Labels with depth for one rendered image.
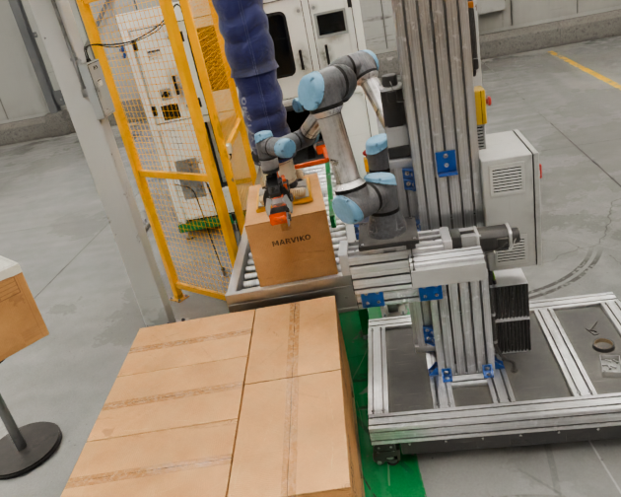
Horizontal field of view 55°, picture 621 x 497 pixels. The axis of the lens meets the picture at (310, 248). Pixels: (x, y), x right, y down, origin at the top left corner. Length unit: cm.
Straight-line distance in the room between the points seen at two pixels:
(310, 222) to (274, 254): 25
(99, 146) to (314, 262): 145
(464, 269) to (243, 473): 103
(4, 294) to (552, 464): 252
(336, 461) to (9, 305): 177
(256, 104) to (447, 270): 128
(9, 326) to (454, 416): 207
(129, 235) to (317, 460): 215
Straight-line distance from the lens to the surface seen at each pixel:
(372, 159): 266
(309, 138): 239
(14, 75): 1344
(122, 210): 372
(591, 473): 275
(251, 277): 330
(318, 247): 293
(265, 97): 291
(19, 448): 362
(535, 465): 275
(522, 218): 243
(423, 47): 224
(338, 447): 210
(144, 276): 388
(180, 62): 346
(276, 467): 209
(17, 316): 316
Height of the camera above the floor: 198
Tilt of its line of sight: 24 degrees down
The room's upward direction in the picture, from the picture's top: 12 degrees counter-clockwise
